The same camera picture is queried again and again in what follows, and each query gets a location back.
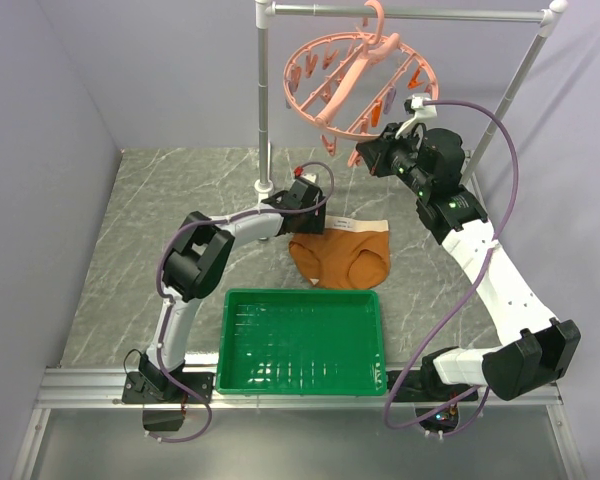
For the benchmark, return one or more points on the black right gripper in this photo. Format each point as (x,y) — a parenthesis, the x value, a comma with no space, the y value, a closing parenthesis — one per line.
(377,152)

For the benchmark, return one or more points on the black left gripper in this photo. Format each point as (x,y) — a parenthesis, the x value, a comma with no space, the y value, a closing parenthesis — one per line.
(316,223)

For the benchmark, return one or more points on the pink clothes peg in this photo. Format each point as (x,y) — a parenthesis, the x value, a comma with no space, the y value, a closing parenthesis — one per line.
(354,159)

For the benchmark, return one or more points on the pink round clip hanger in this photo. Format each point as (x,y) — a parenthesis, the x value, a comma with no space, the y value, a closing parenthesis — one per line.
(332,82)

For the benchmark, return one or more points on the orange underwear with cream waistband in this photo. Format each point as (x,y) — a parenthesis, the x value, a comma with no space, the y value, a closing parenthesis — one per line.
(349,254)

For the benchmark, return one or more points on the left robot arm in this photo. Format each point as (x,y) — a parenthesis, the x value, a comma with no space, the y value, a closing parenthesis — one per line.
(194,262)

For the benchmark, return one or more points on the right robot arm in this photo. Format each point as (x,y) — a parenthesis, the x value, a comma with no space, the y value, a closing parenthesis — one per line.
(536,348)

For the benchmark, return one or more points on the orange clothes peg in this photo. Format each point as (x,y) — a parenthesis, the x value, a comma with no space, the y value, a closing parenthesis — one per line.
(376,113)

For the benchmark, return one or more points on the purple clothes peg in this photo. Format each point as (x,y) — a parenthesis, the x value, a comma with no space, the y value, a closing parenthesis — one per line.
(388,100)

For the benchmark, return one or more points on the green plastic tray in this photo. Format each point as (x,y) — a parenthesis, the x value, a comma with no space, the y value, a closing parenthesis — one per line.
(301,342)

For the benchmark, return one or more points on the metal clothes rack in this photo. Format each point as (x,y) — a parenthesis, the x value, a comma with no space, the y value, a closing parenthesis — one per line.
(265,11)

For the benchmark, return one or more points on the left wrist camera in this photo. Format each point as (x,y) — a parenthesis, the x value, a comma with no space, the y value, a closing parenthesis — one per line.
(303,177)

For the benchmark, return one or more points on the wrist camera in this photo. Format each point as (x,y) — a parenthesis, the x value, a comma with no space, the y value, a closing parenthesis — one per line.
(303,177)
(420,110)

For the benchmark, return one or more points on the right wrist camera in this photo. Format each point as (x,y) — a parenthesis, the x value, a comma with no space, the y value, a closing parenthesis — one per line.
(420,110)

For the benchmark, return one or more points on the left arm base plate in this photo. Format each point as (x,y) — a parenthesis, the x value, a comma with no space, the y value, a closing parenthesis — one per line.
(163,406)

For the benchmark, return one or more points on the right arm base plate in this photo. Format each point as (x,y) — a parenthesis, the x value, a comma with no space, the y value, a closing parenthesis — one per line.
(420,390)

